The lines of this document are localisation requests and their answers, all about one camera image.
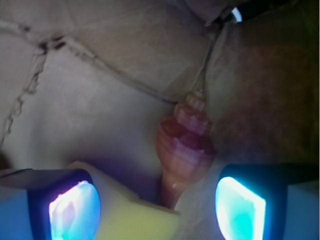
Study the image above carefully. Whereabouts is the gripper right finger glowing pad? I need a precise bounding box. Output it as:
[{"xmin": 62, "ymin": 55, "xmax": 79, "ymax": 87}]
[{"xmin": 215, "ymin": 163, "xmax": 320, "ymax": 240}]

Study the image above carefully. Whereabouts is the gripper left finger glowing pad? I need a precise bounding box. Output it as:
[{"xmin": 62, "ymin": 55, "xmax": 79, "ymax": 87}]
[{"xmin": 0, "ymin": 168, "xmax": 101, "ymax": 240}]

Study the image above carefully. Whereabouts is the orange spiral shell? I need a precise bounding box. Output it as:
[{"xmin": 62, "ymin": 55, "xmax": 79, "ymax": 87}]
[{"xmin": 156, "ymin": 91, "xmax": 216, "ymax": 209}]

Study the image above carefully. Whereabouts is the yellow sponge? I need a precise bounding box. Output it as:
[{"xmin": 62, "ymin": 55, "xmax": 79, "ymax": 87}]
[{"xmin": 67, "ymin": 161, "xmax": 181, "ymax": 240}]

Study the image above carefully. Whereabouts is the brown paper bag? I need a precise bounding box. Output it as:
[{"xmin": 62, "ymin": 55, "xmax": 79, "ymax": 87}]
[{"xmin": 0, "ymin": 0, "xmax": 320, "ymax": 240}]

